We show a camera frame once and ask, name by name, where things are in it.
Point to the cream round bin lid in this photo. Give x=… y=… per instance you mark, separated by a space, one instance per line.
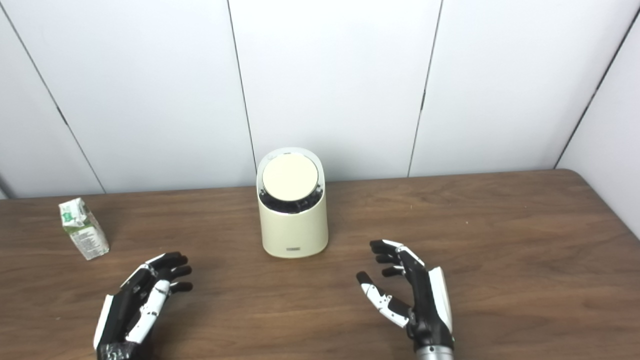
x=290 y=176

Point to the white green milk carton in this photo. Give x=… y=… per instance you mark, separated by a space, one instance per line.
x=86 y=235

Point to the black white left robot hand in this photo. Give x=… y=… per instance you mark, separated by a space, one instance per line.
x=125 y=305

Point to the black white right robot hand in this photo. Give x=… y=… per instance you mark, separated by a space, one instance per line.
x=425 y=305

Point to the cream-colored round bin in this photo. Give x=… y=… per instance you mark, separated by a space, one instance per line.
x=294 y=230

